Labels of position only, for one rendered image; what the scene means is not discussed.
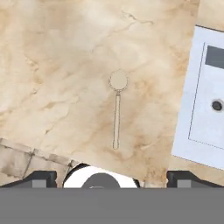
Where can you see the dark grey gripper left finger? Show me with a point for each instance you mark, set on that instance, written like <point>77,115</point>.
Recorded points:
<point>43,178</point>

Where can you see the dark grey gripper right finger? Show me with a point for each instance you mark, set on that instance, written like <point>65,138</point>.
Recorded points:
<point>179,178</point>

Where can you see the beige marble cupboard front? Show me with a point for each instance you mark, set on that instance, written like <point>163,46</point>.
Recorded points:
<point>13,162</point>

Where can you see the white and black round thing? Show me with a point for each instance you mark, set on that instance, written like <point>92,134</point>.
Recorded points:
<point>78,178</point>

